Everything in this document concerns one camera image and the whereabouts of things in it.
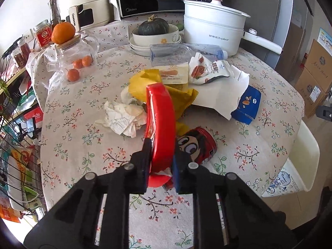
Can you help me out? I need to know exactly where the glass vase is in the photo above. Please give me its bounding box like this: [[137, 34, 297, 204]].
[[48, 0, 63, 25]]

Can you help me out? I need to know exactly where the floral tablecloth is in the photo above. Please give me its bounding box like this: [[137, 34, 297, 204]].
[[26, 13, 305, 249]]

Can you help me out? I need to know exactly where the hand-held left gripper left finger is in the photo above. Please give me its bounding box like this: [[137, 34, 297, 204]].
[[24, 137, 153, 249]]

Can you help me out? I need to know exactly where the glass jar of red snacks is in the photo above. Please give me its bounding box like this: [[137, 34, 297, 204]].
[[17, 36, 33, 60]]

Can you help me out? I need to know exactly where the yellow snack wrapper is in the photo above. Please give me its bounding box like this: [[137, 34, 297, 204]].
[[128, 69, 199, 138]]

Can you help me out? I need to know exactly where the white trash bin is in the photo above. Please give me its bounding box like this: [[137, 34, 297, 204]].
[[262, 121, 321, 198]]

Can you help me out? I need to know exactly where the tall brown cardboard box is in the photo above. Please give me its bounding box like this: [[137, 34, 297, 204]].
[[275, 22, 308, 83]]

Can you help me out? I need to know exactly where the glass teapot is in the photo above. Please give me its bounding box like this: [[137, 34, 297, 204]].
[[47, 32, 100, 82]]

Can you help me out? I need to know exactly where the red can with cartoon face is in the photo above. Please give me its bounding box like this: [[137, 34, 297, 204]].
[[176, 127, 217, 165]]

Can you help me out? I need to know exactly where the dark green pumpkin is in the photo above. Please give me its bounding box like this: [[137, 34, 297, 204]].
[[137, 14, 170, 35]]

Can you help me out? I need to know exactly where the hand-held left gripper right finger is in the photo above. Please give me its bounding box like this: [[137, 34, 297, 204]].
[[172, 140, 297, 249]]

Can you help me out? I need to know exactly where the cream bread wrapper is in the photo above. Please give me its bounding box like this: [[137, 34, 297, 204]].
[[156, 62, 190, 85]]

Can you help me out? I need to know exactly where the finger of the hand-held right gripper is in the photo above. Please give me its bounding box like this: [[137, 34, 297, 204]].
[[318, 105, 332, 122]]

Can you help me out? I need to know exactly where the white paper sheet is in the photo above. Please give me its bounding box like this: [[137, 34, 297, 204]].
[[190, 63, 251, 121]]

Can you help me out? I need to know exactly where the blue snack box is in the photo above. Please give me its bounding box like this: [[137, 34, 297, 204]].
[[231, 85, 262, 125]]

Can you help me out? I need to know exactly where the white bowl with flower print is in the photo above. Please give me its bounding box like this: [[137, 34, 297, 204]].
[[132, 24, 179, 45]]

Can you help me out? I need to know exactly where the white printed plastic bag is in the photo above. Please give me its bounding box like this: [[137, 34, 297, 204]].
[[262, 162, 306, 198]]

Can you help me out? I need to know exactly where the red snack wrapper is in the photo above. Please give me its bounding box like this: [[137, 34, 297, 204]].
[[144, 82, 177, 188]]

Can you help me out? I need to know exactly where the blue instruction sheet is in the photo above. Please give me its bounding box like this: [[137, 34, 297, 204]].
[[318, 27, 332, 51]]

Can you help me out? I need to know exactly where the white electric cooking pot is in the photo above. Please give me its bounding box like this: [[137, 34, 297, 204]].
[[183, 0, 283, 56]]

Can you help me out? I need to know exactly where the pot lid with knob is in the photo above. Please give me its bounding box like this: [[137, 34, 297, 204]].
[[184, 0, 251, 18]]

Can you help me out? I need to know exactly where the wooden teapot lid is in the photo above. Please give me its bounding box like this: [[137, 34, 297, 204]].
[[56, 34, 82, 49]]

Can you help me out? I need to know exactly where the cardboard box with white label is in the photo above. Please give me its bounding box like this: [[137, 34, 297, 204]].
[[295, 67, 328, 118]]

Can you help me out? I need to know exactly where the large orange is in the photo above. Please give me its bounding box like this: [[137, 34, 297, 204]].
[[51, 22, 76, 44]]

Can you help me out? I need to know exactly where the large crumpled white tissue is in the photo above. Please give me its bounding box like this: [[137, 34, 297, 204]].
[[95, 88, 148, 138]]

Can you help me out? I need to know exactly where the white snack pouch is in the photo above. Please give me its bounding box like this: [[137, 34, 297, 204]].
[[188, 52, 231, 85]]

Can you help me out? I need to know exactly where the glass jar with red label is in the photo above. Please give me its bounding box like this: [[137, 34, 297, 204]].
[[33, 19, 54, 50]]

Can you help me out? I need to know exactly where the clear plastic water bottle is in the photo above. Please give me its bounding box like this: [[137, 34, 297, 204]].
[[150, 43, 229, 66]]

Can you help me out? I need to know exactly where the black wire rack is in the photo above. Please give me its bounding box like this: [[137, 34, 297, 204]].
[[0, 54, 46, 213]]

